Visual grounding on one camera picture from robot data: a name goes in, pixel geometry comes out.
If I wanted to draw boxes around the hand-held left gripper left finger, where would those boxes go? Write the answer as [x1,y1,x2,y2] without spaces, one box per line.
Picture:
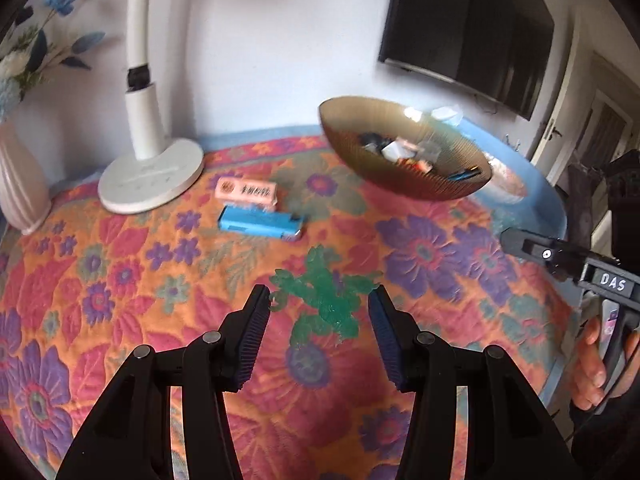
[55,284,272,480]

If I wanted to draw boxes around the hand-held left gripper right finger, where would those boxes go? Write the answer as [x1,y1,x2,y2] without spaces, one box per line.
[368,285,574,480]

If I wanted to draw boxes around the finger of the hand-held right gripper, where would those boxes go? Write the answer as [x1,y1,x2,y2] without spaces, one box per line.
[500,227,592,282]

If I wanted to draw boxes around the green plastic gecko toy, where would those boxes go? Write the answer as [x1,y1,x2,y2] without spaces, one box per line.
[268,245,384,346]

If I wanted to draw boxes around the brown ribbed glass bowl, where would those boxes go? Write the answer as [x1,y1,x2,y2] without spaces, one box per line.
[318,96,495,202]

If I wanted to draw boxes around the white charger plug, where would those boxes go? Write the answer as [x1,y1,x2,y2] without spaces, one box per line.
[381,139,417,161]

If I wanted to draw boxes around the person's right hand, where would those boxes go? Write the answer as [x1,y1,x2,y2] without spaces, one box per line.
[570,317,640,412]

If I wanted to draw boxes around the clear plastic packet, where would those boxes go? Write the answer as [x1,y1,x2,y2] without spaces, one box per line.
[487,155,529,205]

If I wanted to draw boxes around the dark hanging garment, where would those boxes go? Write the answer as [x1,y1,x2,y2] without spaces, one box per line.
[565,147,640,267]

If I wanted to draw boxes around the blue lighter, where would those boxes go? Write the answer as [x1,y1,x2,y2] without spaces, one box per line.
[218,204,307,241]

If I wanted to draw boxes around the floral patterned cloth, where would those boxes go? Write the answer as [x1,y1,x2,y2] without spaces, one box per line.
[0,135,577,480]

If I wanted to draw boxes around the white door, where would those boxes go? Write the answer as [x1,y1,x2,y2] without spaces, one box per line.
[529,5,640,196]

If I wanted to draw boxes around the pink eraser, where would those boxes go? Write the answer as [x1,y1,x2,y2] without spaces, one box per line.
[213,176,279,213]

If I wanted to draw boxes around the white tissue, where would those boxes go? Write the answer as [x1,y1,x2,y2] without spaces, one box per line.
[404,104,464,127]

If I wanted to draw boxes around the white desk lamp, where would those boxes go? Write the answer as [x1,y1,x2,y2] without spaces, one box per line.
[97,0,205,215]

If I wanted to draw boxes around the white ribbed vase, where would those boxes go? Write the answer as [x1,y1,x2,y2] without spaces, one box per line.
[0,120,53,235]

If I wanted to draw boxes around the blue and white artificial flowers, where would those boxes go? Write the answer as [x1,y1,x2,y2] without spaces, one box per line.
[0,0,107,124]

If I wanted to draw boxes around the black wall television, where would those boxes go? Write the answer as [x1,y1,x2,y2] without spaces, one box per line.
[377,0,556,122]

